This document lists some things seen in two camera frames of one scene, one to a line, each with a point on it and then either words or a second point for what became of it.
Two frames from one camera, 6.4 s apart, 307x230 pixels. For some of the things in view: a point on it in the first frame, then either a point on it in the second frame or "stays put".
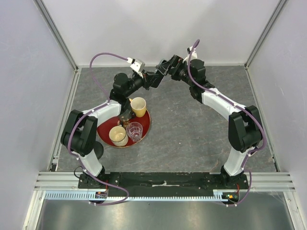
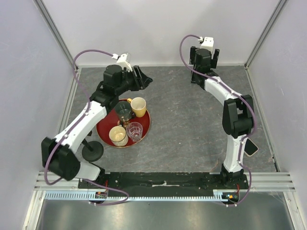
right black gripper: (177, 62) → (213, 63)
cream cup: (118, 135) stays put
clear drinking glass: (135, 129) stays put
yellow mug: (138, 106) stays put
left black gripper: (148, 78) → (141, 81)
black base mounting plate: (157, 184) stays put
